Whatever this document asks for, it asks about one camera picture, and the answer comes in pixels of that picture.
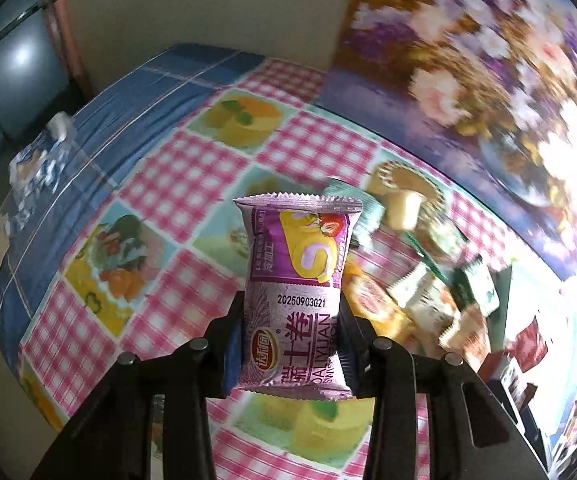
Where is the green biscuit packet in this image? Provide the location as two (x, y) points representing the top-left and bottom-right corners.
(451, 255), (500, 317)

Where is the small silver green packet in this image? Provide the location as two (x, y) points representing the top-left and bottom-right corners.
(323, 177), (384, 246)

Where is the clear wrapped pastry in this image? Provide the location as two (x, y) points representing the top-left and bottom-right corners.
(386, 190), (424, 231)

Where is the blue grey glass panel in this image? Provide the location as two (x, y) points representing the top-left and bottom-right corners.
(0, 0), (84, 141)

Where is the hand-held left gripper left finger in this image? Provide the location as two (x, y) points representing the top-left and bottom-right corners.
(31, 292), (246, 480)

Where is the brown wooden frame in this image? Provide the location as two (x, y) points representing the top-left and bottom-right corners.
(43, 0), (94, 101)

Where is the floral painting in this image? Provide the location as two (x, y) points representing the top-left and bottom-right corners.
(316, 0), (577, 281)

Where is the teal shallow tray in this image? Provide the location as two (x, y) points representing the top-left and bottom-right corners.
(489, 257), (577, 461)

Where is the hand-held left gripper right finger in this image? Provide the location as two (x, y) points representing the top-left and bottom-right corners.
(339, 300), (554, 480)

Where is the red snack packet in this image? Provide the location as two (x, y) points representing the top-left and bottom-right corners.
(511, 320), (544, 373)

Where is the yellow snack packet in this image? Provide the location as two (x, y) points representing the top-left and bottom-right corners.
(343, 260), (417, 353)

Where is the purple swiss roll packet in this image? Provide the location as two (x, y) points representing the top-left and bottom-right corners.
(232, 192), (364, 402)

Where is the blue checked cloth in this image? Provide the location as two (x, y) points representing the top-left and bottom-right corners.
(0, 42), (269, 361)

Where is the pink checked tablecloth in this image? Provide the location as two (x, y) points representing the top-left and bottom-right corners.
(18, 57), (577, 480)

